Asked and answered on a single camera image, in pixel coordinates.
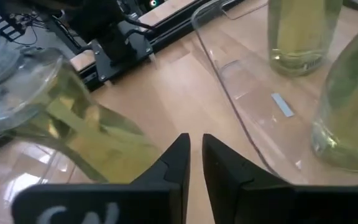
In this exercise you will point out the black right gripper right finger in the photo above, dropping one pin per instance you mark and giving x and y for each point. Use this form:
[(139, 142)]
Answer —
[(259, 205)]

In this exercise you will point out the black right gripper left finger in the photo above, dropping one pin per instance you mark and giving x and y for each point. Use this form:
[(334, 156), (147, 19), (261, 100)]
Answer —
[(154, 202)]

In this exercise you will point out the clear soap pump bottle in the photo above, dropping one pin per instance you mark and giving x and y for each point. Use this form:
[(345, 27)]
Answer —
[(89, 133), (353, 109), (300, 37)]

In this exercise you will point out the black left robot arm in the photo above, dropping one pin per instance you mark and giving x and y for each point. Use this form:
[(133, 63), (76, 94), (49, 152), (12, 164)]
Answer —
[(104, 18)]

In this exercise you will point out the black aluminium table frame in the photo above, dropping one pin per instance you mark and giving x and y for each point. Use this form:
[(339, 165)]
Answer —
[(182, 31)]

